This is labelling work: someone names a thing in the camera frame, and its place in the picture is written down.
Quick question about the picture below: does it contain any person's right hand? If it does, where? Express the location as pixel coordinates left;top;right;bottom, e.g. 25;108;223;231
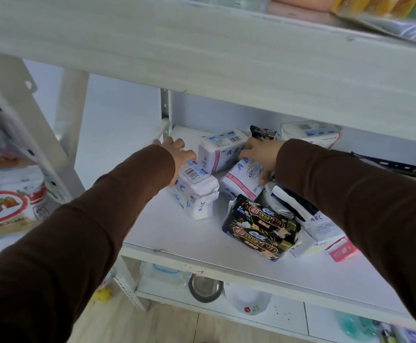
239;137;286;186

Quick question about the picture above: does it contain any person's left hand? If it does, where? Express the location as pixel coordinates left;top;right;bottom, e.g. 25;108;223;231
152;136;197;187

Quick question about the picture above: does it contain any white pink-edged pad packet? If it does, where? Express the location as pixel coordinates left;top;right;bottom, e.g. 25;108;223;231
219;157;275;201

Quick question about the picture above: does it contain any white blue pad packet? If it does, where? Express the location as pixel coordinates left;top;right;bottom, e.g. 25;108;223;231
167;159;220;220

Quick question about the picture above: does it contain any person's right forearm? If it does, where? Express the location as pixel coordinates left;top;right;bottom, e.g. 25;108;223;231
274;138;416;340

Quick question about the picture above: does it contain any person's left forearm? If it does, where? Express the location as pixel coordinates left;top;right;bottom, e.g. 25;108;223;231
0;144;176;343

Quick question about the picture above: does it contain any white pink-striped pad packet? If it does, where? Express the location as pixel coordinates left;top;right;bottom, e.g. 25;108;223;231
197;128;250;175

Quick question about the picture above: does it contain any navy white pad packet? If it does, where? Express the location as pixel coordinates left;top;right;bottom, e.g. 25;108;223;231
264;182;346;243

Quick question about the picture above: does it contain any small black pad packet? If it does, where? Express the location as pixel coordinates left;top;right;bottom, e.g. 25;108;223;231
249;125;277;141

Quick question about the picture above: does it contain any black floral pad packet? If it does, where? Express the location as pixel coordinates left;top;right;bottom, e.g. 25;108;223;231
222;194;302;262

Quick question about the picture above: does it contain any white pad packet pink trim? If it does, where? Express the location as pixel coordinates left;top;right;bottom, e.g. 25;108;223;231
275;120;343;150

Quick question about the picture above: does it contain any flat white packet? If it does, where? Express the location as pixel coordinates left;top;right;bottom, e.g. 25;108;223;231
289;236;332;258

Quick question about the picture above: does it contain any white wooden shelf unit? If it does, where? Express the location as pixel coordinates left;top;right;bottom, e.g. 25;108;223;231
0;0;416;343

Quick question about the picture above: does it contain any small red pink packet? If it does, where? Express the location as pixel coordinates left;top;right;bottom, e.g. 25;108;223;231
325;236;359;263

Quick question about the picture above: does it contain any clear plastic container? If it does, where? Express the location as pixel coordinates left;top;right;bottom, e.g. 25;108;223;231
139;261;193;287

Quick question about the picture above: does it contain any white ceramic bowl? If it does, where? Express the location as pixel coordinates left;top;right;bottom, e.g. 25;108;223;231
224;282;272;316

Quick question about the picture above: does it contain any steel bowl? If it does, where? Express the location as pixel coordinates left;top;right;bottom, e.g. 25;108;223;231
188;274;224;303

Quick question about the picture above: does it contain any yellow toy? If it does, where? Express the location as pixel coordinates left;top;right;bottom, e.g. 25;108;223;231
93;286;114;303

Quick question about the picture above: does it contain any white metal rack upright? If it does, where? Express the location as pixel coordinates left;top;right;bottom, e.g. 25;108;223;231
0;50;90;205

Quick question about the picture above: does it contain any teal plastic item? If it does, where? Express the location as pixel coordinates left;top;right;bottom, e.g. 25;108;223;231
335;311;380;343

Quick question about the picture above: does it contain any orange packet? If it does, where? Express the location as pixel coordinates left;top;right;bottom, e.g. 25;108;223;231
270;0;339;12

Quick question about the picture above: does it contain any red white noodle packet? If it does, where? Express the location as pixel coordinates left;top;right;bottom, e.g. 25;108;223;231
0;165;51;239

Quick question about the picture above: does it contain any yellow silver foil packet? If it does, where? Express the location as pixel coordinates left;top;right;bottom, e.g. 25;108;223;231
330;0;416;47

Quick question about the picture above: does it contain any black metal bracket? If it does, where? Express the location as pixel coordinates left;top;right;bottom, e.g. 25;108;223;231
350;151;416;179

